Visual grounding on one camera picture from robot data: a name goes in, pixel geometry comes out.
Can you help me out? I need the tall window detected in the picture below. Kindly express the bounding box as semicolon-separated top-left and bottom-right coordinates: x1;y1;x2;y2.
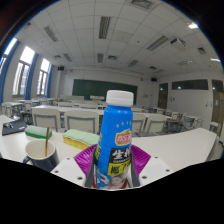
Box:
0;37;18;74
12;45;36;97
36;58;51;97

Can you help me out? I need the group of classroom chairs and desks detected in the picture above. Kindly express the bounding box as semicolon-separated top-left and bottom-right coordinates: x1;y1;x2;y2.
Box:
1;94;223;138

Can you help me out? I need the ceiling projector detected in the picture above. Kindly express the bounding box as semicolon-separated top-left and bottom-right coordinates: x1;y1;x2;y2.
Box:
170;37;187;48

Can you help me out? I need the dark high wall window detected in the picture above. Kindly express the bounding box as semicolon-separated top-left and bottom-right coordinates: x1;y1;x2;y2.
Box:
171;78;209;91

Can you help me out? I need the gold stirring stick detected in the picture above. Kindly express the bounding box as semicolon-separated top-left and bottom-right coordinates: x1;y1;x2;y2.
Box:
44;126;50;158

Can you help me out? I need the white lecture desk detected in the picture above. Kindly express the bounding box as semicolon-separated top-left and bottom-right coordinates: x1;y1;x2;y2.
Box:
89;95;106;102

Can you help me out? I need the dark door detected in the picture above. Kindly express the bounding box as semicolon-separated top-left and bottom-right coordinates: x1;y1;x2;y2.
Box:
211;79;224;126
157;82;169;109

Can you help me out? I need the green chalkboard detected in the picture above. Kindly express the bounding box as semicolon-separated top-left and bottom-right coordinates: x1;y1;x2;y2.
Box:
72;78;138;105

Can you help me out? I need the group of ceiling lights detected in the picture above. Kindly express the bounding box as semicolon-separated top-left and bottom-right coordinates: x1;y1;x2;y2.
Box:
19;0;221;73

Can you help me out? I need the yellow and green sponge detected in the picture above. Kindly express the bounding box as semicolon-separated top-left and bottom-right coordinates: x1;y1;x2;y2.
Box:
62;128;100;150

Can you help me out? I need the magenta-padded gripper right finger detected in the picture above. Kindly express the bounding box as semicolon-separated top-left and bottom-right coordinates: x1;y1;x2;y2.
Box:
128;144;173;189

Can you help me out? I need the dark blue mug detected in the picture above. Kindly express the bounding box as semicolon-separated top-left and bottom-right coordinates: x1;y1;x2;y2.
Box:
22;138;60;173

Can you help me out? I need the blue drink bottle white cap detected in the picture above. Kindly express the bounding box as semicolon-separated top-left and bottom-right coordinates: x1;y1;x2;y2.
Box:
92;89;135;190

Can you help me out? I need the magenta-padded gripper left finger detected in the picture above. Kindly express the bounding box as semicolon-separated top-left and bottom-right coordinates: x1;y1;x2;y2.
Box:
50;144;100;189

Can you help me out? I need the blue curtain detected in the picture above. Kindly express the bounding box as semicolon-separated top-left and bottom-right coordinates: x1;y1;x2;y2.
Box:
23;52;39;101
46;64;54;99
0;39;19;104

